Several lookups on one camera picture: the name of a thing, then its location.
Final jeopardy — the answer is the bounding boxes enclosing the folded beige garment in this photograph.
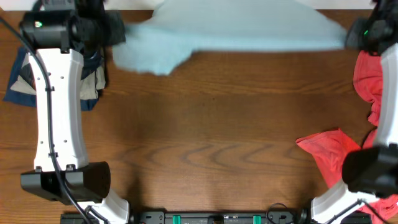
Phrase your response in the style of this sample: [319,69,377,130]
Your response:
[11,61,106,100]

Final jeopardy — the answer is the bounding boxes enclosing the folded navy blue garment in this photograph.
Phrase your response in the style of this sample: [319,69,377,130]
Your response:
[3,47,104,111]

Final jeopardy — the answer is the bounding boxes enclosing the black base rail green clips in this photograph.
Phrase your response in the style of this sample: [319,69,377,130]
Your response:
[60,210,298,224]

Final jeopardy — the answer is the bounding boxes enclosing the black orange patterned shirt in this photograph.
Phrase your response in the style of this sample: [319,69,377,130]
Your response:
[16,51,104,85]

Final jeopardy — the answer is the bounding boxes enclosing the light blue polo shirt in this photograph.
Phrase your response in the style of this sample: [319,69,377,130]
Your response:
[113,0,346,75]

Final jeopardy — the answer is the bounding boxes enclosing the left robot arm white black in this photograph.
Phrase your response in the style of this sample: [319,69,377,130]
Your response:
[19,1,130,223]

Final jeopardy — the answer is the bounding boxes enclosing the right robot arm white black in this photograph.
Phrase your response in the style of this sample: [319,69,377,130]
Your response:
[303,17,397,223]

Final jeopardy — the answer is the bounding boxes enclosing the red t-shirt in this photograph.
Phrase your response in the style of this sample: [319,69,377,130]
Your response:
[296,46,397,223]

